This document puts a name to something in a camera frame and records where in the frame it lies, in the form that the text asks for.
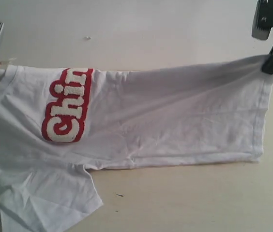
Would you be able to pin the white t-shirt red Chinese patch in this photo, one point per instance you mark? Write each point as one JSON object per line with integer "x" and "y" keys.
{"x": 56, "y": 124}

